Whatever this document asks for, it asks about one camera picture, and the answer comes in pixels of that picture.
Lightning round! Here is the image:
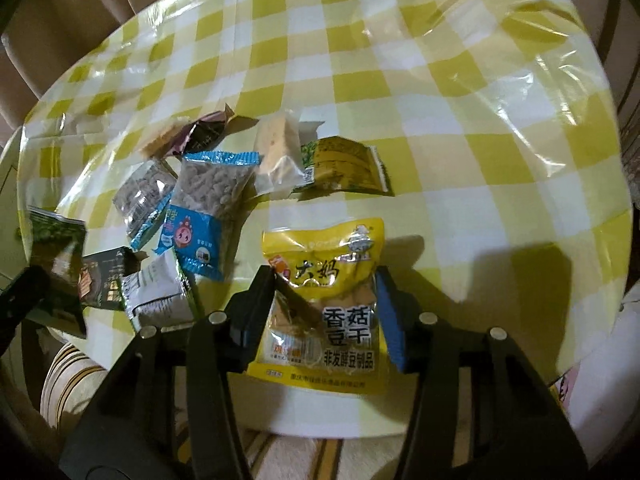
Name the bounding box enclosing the grey white snack packet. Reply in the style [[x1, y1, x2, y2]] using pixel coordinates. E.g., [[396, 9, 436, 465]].
[[122, 247, 203, 333]]

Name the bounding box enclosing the blue cartoon snack packet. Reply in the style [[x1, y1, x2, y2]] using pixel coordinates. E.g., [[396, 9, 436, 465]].
[[157, 152, 263, 281]]

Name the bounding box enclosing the beige crumbly cake packet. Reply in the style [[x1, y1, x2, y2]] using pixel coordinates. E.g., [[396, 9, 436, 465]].
[[252, 112, 308, 196]]

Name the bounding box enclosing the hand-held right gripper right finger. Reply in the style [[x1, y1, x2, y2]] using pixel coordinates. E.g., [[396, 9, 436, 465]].
[[374, 266, 588, 480]]

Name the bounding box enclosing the yellow tofu packet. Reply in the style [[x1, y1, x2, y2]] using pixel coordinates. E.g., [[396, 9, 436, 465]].
[[247, 217, 391, 393]]

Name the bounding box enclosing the striped beige cushion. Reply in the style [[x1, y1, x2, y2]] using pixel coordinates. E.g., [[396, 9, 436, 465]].
[[40, 342, 416, 480]]

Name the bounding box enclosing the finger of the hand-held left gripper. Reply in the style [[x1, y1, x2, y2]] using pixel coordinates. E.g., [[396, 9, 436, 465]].
[[0, 265, 51, 346]]

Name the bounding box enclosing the pink snack packet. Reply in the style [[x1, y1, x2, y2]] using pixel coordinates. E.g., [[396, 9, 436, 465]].
[[170, 105, 236, 158]]

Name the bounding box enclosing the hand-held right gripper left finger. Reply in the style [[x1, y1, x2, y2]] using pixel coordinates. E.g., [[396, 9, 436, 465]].
[[60, 265, 278, 480]]

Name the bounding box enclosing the green snack packet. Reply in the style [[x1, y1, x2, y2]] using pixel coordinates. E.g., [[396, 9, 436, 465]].
[[27, 207, 88, 338]]

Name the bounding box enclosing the yellow white checked tablecloth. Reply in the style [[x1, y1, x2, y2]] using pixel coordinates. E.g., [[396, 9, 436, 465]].
[[10, 0, 633, 436]]

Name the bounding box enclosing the clear seed packet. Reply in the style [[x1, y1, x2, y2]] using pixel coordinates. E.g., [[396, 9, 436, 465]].
[[112, 160, 178, 251]]

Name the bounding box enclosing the yellow green-edged snack packet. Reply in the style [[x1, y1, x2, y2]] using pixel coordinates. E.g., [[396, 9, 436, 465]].
[[300, 137, 393, 196]]

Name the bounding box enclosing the small black snack packet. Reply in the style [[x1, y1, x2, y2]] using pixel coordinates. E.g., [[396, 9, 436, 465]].
[[80, 247, 143, 308]]

